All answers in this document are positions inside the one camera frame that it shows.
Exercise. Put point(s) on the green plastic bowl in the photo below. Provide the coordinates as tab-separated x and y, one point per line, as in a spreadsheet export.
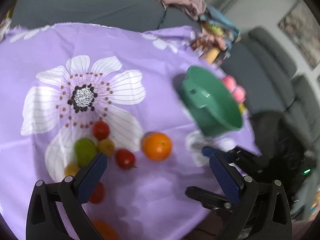
209	103

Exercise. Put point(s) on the stack of colourful papers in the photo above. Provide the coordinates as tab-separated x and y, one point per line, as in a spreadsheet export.
216	31

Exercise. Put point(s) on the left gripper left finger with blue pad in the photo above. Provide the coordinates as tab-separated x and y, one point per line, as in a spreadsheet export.
43	218

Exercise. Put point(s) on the yellow-brown small fruit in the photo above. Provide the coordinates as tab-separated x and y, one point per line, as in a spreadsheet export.
106	146
71	170

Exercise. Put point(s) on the grey sofa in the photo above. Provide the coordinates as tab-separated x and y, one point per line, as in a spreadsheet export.
265	62

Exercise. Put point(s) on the pink round toy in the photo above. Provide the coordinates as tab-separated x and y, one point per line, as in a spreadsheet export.
237	91

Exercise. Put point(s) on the large orange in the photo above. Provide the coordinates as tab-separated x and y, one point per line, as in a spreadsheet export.
157	146

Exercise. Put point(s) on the purple floral tablecloth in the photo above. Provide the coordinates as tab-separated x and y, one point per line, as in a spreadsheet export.
57	81

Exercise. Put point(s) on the framed wall picture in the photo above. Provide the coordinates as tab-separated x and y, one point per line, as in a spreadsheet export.
301	27

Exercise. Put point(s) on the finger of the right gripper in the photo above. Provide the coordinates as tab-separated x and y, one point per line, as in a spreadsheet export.
209	200
208	151

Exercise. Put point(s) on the green mango-shaped fruit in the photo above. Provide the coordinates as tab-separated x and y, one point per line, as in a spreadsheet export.
84	150

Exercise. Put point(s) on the red tomato with stem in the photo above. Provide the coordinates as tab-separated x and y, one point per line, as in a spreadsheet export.
125	159

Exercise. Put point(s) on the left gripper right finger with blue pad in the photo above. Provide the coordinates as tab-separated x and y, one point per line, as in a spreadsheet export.
268	202

